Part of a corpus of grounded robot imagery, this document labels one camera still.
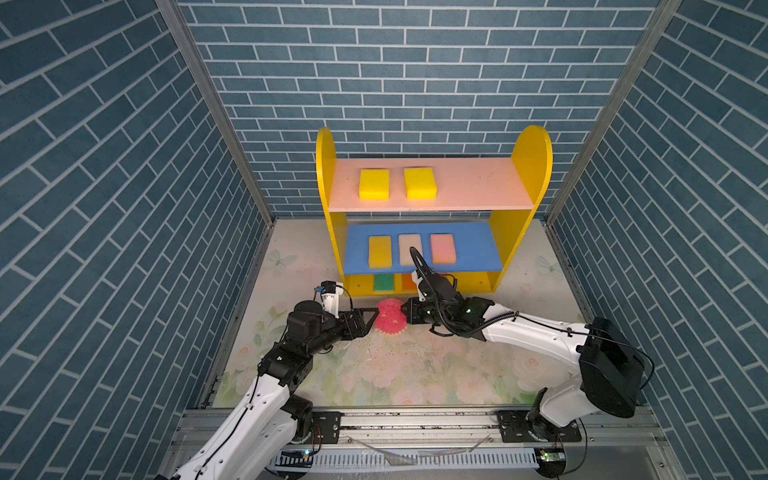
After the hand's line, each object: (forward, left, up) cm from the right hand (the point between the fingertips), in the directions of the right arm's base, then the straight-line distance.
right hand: (396, 306), depth 81 cm
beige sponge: (+22, -1, +3) cm, 22 cm away
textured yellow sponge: (+16, +6, +4) cm, 17 cm away
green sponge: (+14, +6, -10) cm, 19 cm away
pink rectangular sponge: (+20, -12, +3) cm, 23 cm away
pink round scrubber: (-4, +1, 0) cm, 4 cm away
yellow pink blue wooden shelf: (+55, -25, -16) cm, 63 cm away
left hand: (-5, +6, +4) cm, 9 cm away
